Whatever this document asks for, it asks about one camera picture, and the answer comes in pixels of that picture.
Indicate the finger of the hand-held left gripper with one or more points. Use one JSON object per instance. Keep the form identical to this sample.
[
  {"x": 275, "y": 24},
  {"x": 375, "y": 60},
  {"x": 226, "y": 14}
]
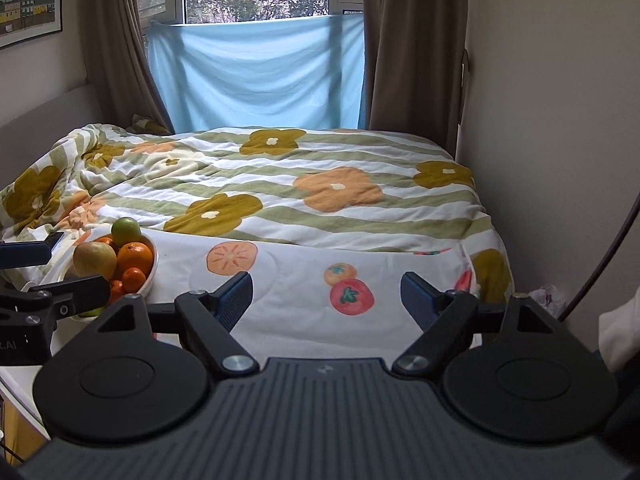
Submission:
[
  {"x": 25, "y": 255},
  {"x": 80, "y": 292}
]

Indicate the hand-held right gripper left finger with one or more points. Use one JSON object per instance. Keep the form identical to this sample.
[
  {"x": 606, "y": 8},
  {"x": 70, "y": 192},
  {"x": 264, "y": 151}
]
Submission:
[{"x": 235, "y": 300}]

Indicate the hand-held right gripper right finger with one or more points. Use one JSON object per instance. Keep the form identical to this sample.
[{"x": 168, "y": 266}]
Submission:
[{"x": 417, "y": 300}]

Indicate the small green apple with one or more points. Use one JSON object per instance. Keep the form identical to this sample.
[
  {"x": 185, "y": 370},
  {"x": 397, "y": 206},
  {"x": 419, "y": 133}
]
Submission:
[{"x": 90, "y": 312}]

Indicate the yellow red apple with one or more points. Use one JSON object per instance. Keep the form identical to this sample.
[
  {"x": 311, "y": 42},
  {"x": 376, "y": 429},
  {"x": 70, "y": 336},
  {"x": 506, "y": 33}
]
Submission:
[{"x": 95, "y": 260}]

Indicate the small mandarin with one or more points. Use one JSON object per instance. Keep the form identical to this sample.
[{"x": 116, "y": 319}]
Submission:
[
  {"x": 132, "y": 280},
  {"x": 116, "y": 289}
]

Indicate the cream bowl with duck print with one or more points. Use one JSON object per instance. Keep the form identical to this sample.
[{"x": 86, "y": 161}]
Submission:
[{"x": 150, "y": 280}]

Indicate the large green apple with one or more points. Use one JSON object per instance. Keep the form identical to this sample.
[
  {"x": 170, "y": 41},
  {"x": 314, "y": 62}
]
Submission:
[{"x": 126, "y": 230}]

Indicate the large orange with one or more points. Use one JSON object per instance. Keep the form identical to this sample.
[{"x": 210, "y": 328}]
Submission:
[
  {"x": 135, "y": 256},
  {"x": 103, "y": 240}
]

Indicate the white fruit print cloth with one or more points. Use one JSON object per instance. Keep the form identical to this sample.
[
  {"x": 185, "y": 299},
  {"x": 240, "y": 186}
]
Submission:
[{"x": 300, "y": 285}]

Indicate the striped floral blanket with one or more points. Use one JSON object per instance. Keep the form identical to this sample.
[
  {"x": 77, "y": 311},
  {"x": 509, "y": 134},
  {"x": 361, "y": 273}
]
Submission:
[{"x": 350, "y": 210}]

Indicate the crumpled plastic bag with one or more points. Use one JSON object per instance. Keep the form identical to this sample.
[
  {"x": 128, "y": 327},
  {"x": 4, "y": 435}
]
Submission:
[{"x": 547, "y": 297}]

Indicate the grey bed headboard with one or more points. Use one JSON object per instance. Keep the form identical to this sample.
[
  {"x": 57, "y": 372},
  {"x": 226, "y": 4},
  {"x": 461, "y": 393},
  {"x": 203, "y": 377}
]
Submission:
[{"x": 45, "y": 115}]

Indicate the floral pillow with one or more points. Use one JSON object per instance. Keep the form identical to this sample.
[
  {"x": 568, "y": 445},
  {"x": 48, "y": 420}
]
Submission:
[{"x": 147, "y": 125}]

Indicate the black curved pole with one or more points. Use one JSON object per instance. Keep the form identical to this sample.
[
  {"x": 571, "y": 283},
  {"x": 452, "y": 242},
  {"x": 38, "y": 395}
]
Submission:
[{"x": 600, "y": 265}]

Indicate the light blue hanging cloth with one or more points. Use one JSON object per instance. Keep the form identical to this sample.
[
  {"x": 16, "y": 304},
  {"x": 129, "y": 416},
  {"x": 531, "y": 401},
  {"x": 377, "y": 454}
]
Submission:
[{"x": 260, "y": 75}]

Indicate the brown curtain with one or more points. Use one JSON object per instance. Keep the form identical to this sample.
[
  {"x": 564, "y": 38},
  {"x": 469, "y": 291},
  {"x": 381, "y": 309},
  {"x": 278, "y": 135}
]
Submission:
[
  {"x": 415, "y": 35},
  {"x": 115, "y": 35}
]

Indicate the wall poster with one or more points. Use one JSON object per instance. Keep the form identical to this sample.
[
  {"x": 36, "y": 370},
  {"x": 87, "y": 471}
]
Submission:
[{"x": 27, "y": 0}]

